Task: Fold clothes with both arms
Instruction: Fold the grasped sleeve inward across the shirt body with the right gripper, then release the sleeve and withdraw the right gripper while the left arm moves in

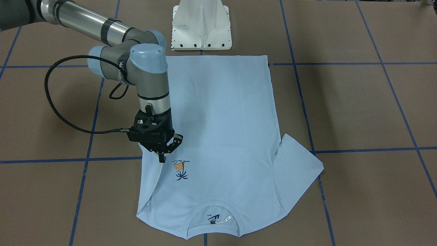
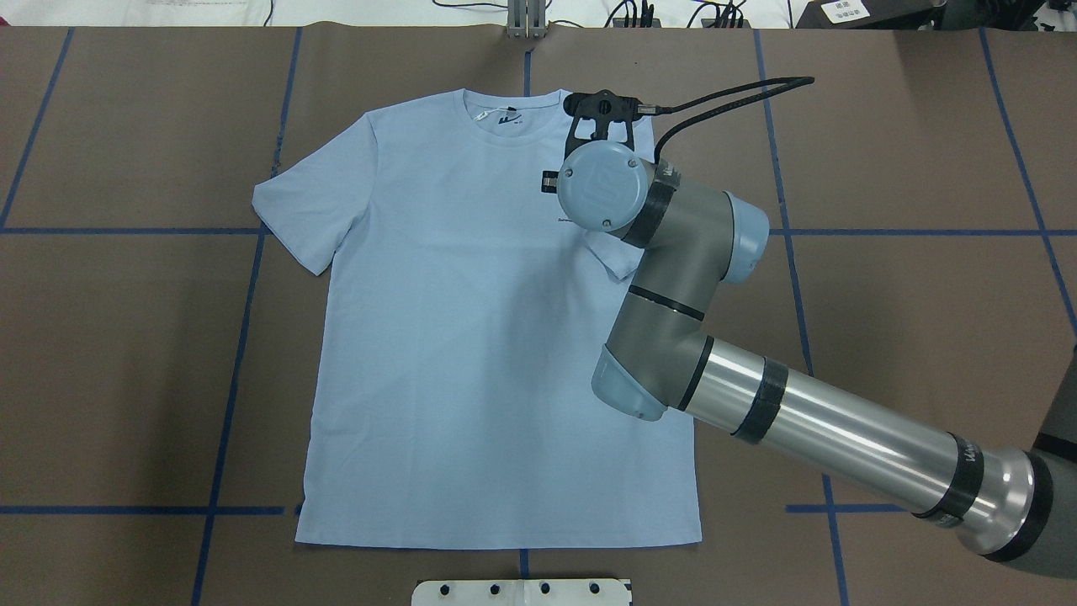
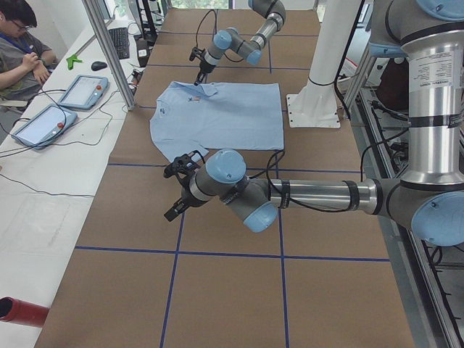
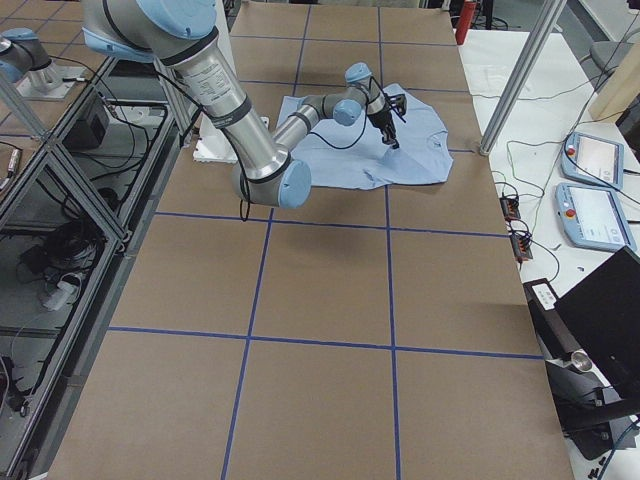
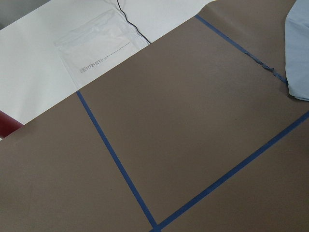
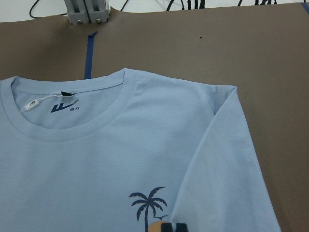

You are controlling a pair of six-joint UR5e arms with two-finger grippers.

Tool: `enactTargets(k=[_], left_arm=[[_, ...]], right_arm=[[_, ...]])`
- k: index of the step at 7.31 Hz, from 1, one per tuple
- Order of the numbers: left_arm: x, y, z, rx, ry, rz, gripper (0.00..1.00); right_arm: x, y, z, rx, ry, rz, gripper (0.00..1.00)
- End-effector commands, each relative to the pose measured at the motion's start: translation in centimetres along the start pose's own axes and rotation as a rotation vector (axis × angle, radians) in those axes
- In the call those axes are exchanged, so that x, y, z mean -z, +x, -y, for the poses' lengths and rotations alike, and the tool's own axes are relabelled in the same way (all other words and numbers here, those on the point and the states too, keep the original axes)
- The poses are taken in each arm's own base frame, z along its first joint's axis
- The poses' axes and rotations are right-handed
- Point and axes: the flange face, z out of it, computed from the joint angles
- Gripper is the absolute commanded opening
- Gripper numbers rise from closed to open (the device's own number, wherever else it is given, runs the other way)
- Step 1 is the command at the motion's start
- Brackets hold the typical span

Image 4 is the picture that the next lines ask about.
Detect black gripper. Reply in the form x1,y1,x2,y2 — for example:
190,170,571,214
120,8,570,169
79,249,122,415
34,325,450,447
369,110,399,149

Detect light blue t-shirt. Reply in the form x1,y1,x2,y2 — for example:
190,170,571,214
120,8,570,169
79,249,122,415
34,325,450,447
292,83,453,190

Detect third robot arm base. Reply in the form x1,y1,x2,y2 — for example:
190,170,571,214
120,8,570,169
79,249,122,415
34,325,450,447
1,27,85,101

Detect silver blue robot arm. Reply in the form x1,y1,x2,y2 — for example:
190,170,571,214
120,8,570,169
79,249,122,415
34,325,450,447
82,0,406,209

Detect red cylinder bottle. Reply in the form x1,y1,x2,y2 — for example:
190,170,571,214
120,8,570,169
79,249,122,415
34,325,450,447
455,0,477,46

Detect black orange connector module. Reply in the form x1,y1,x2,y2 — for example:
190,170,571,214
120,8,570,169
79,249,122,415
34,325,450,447
509,232,533,264
499,196,521,220

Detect far blue teach pendant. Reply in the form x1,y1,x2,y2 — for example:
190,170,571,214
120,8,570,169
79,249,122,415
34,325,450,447
561,132,624,190

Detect blue teach pendant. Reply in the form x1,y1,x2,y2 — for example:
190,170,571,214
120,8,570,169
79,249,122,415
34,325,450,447
561,132,624,190
555,182,636,252

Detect near blue teach pendant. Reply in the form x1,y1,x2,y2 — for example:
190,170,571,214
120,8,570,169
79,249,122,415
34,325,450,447
555,182,636,252

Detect black label box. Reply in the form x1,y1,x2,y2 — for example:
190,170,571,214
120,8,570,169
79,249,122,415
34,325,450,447
523,278,581,361

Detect black power adapter box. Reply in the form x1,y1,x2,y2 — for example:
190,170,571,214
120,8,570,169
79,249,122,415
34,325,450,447
62,99,109,151

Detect black monitor on stand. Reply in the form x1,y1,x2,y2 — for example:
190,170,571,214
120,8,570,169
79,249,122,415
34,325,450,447
547,247,639,460

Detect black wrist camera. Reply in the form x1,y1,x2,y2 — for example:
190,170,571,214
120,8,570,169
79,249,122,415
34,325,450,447
385,94,407,122

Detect aluminium frame post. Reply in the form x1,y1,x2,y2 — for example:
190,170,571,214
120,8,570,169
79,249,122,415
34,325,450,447
479,0,567,156

